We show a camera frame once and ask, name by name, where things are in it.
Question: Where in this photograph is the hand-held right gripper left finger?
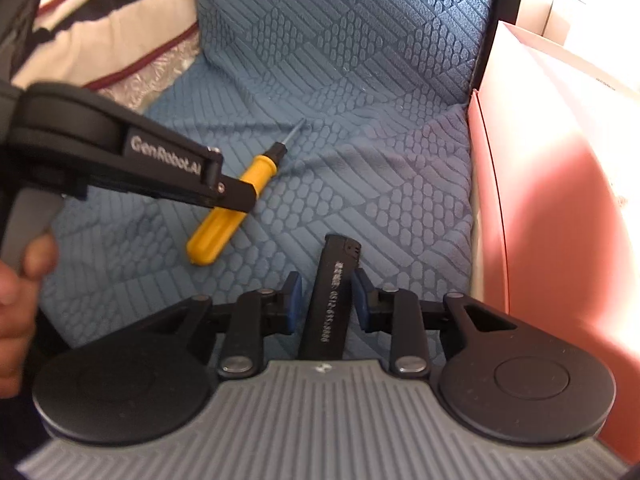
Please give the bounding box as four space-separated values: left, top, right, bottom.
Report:
120 271 304 380

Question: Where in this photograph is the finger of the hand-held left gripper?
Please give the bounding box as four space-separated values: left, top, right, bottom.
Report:
85 174 257 215

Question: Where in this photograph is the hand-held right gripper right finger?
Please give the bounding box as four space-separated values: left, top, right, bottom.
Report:
350 268 518 380

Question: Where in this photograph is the black lighter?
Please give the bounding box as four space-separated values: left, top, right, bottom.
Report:
298 233 362 361

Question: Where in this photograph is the yellow handled screwdriver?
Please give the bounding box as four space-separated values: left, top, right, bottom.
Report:
186 118 307 266

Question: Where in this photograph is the pink cardboard box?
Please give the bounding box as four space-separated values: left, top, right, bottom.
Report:
467 20 640 463

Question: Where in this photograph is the person's left hand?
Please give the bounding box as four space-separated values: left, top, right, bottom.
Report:
0 232 59 401

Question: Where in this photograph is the patterned orange white blanket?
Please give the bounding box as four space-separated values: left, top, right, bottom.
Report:
10 0 202 112

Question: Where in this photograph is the blue textured cushion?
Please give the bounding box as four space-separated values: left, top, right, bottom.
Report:
37 0 501 356

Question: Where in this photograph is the black frame bar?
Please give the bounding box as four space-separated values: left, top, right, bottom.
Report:
470 0 529 107

